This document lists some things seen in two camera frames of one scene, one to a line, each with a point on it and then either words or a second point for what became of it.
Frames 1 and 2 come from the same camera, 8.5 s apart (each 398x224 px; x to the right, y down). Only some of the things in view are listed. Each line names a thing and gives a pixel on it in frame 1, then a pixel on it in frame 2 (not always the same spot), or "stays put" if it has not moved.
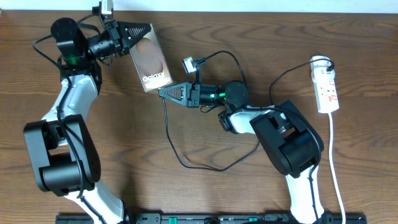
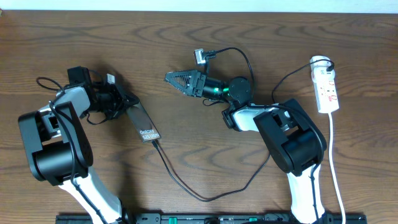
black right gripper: (191, 94) -> (195, 82)
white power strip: (323, 71) stays put
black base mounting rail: (212, 219) stays put
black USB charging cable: (274, 81) -> (331, 68)
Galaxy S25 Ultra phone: (150, 62) -> (143, 122)
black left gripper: (114, 32) -> (121, 102)
